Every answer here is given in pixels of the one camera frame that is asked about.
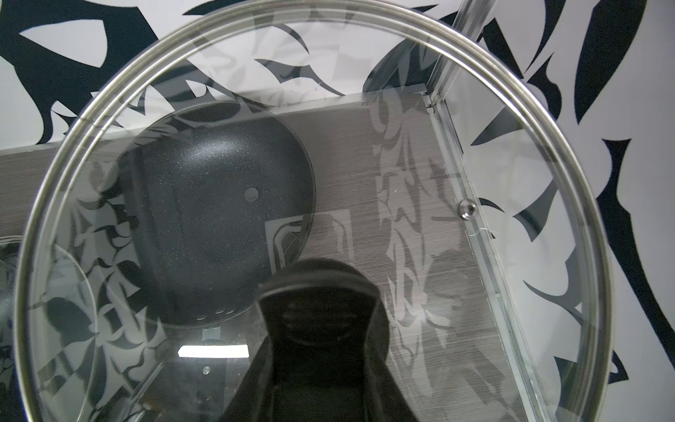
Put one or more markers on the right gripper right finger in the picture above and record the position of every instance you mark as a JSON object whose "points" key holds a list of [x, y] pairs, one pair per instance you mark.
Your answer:
{"points": [[382, 398]]}

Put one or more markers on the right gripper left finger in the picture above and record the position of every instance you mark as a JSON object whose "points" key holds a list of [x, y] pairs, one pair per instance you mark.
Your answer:
{"points": [[255, 397]]}

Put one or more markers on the small glass pan lid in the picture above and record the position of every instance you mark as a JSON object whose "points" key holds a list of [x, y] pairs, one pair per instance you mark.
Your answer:
{"points": [[386, 258]]}

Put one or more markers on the large glass pot lid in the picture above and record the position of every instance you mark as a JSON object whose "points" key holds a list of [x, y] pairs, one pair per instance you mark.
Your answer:
{"points": [[52, 368]]}

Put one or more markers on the small black frying pan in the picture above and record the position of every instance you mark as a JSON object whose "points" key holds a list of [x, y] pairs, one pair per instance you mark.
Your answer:
{"points": [[203, 187]]}

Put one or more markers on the aluminium frame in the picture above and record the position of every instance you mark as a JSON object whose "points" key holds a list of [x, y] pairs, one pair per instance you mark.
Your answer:
{"points": [[440, 86]]}

